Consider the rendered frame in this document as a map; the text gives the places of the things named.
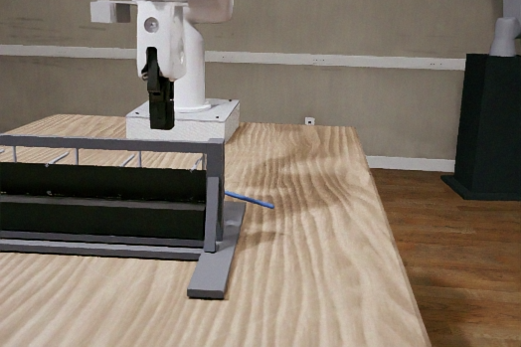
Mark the blue cable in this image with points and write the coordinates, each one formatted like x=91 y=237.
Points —
x=249 y=199

